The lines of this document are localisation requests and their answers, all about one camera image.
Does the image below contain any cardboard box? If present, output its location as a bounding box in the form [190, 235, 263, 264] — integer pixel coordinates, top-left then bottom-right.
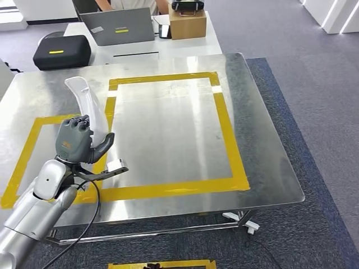
[168, 4, 207, 40]

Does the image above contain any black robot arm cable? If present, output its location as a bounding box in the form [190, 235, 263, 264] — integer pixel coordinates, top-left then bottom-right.
[42, 180, 101, 269]

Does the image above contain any black carrying case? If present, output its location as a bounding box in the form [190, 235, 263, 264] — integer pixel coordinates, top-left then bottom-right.
[32, 35, 92, 71]

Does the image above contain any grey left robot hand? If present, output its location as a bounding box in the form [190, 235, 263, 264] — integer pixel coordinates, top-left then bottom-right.
[55, 115, 116, 165]

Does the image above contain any black headset device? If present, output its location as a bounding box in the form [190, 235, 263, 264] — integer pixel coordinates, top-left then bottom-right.
[171, 0, 205, 12]

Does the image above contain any black camera bracket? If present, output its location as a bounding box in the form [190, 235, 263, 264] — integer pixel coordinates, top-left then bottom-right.
[73, 165, 129, 183]

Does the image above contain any metal workbench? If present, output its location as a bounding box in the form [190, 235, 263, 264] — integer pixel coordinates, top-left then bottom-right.
[0, 52, 305, 247]

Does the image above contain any white plastic mirror cover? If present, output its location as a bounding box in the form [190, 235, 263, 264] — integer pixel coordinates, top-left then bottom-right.
[64, 76, 110, 147]

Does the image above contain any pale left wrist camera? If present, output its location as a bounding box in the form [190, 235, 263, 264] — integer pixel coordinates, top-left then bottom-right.
[107, 158, 129, 174]

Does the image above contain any grey laptop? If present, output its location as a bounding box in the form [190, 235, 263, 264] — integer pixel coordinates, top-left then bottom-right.
[79, 7, 156, 47]

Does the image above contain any white desk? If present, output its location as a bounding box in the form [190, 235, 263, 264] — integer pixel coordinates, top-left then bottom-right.
[63, 10, 223, 68]

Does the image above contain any person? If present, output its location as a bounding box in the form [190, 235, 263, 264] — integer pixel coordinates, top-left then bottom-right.
[94, 0, 169, 16]

